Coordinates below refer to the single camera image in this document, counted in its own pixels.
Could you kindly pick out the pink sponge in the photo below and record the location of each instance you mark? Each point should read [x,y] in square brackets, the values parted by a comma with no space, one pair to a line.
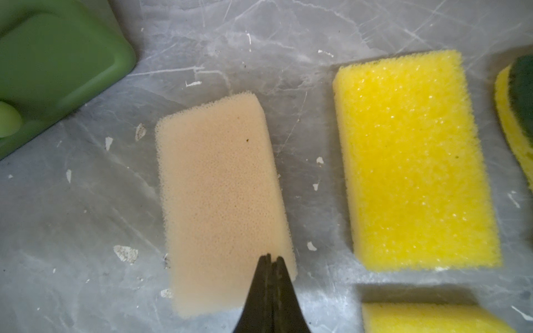
[222,202]

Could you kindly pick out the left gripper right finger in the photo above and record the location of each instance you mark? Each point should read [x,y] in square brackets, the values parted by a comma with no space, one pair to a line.
[287,314]

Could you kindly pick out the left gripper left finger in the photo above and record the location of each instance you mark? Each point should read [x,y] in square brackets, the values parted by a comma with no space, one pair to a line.
[257,311]

